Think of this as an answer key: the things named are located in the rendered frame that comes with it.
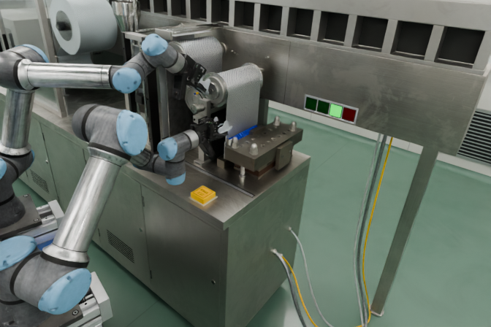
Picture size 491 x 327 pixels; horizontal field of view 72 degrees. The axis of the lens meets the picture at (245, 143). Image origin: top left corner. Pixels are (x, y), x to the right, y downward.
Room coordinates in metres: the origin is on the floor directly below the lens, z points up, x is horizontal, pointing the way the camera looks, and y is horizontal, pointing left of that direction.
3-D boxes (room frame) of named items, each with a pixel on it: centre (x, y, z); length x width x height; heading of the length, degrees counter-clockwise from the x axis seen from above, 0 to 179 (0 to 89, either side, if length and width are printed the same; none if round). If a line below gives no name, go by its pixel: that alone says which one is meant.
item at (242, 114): (1.45, 0.02, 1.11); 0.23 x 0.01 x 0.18; 144
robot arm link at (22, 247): (0.63, 0.58, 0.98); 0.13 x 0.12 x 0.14; 69
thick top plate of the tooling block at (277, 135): (1.40, -0.10, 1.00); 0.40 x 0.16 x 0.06; 144
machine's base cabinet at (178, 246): (1.98, 0.87, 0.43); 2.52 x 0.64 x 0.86; 54
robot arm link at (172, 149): (1.12, 0.27, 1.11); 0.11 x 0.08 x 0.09; 144
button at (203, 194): (1.10, 0.15, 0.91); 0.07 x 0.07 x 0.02; 54
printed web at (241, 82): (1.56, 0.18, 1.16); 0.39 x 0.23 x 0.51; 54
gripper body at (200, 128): (1.24, 0.17, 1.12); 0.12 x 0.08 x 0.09; 144
